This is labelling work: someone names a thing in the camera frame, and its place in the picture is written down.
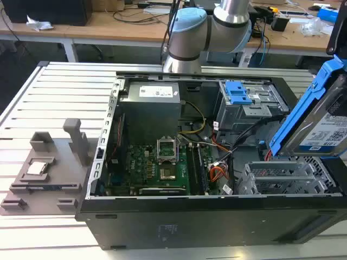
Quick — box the black disk wire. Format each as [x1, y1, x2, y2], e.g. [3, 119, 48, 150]
[229, 115, 284, 155]

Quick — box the crumpled white paper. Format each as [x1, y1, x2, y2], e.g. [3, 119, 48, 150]
[25, 15, 54, 31]

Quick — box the wooden desk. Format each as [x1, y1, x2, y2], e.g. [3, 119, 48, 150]
[0, 0, 347, 58]

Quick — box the CPU socket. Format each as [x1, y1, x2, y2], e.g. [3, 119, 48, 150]
[158, 166, 177, 181]

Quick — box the orange wire bundle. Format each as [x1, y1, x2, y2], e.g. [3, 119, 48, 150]
[209, 161, 230, 183]

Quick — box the small black cube device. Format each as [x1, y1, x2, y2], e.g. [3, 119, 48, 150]
[271, 13, 291, 32]

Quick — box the blue plastic bay latch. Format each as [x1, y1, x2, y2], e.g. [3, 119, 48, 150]
[224, 80, 253, 106]

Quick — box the black RAM stick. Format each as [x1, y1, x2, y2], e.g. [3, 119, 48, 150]
[189, 145, 210, 193]

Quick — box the metal CPU socket cover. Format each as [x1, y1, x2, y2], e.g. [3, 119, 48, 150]
[157, 137, 179, 165]

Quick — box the black cable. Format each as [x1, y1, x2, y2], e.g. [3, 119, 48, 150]
[112, 0, 182, 27]

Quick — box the black box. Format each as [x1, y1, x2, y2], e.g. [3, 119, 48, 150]
[1, 0, 93, 27]

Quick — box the black open PC case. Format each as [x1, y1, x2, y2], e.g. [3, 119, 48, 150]
[74, 70, 347, 251]

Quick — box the blue cardboard box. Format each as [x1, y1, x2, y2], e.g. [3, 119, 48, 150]
[316, 5, 340, 36]

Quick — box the clear plastic bag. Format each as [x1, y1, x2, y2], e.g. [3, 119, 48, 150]
[300, 16, 327, 38]

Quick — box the grey parts rack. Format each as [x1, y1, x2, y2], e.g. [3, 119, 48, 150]
[0, 118, 92, 217]

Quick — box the grey metal disk bay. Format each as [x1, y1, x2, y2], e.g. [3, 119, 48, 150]
[217, 79, 290, 132]

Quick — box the blue cable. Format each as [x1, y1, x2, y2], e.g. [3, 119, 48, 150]
[259, 31, 272, 66]

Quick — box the grey power supply unit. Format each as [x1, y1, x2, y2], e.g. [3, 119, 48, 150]
[118, 81, 182, 137]

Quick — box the silver CPU chip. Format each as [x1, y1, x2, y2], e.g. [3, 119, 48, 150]
[28, 161, 46, 176]

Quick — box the hard disk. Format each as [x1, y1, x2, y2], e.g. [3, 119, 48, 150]
[269, 54, 347, 158]

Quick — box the green motherboard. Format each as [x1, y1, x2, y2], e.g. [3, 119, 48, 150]
[107, 135, 219, 196]

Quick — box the yellow and black wire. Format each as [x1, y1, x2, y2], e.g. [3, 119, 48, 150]
[179, 100, 207, 135]

